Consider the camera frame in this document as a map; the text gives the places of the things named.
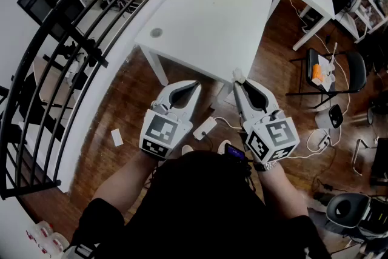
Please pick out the person's black shirt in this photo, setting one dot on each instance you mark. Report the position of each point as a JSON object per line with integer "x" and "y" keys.
{"x": 197, "y": 212}

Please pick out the person's left white shoe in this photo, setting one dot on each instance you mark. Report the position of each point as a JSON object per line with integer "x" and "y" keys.
{"x": 187, "y": 149}

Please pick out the white device with black face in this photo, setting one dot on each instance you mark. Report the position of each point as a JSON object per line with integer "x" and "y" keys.
{"x": 335, "y": 116}

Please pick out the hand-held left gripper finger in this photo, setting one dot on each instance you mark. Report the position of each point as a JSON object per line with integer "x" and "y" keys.
{"x": 194, "y": 103}
{"x": 169, "y": 86}

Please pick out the silver wristwatch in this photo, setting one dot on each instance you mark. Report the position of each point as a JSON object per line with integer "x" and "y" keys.
{"x": 266, "y": 166}

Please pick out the person's right forearm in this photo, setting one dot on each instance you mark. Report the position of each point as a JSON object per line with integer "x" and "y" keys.
{"x": 280, "y": 194}

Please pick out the black device with purple screen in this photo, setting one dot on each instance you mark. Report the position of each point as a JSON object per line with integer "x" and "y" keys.
{"x": 235, "y": 152}

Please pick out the black folding chair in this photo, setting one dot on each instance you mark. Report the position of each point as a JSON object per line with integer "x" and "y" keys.
{"x": 357, "y": 69}

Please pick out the light wooden table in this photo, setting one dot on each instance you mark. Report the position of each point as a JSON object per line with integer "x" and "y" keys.
{"x": 51, "y": 82}

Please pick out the person's right white shoe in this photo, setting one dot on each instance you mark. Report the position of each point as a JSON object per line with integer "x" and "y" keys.
{"x": 223, "y": 145}

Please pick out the clear plastic bottle pack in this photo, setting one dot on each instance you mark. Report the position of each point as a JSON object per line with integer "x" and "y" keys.
{"x": 48, "y": 236}

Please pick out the person's white shoe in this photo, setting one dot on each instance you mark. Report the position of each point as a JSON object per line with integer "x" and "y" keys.
{"x": 223, "y": 145}
{"x": 187, "y": 149}

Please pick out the black round cushioned device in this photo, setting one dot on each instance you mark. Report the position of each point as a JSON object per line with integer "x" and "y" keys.
{"x": 336, "y": 209}

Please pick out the white power strip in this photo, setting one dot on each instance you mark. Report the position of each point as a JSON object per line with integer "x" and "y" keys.
{"x": 204, "y": 129}

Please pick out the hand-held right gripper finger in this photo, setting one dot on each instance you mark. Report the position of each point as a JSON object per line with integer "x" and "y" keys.
{"x": 241, "y": 100}
{"x": 271, "y": 100}

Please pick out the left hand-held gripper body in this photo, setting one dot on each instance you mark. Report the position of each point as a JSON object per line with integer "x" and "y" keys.
{"x": 160, "y": 130}

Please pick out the person's left forearm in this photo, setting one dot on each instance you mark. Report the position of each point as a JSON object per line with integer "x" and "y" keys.
{"x": 127, "y": 185}

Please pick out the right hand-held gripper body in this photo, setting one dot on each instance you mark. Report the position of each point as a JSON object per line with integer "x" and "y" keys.
{"x": 272, "y": 136}

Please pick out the orange box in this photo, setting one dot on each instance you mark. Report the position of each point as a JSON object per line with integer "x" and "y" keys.
{"x": 319, "y": 71}

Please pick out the black metal railing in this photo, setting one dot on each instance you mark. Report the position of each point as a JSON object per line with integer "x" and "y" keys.
{"x": 75, "y": 30}

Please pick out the white card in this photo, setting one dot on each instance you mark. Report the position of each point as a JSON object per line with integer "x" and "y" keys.
{"x": 116, "y": 138}

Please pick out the white square table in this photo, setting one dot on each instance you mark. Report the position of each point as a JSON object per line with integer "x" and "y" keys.
{"x": 206, "y": 24}

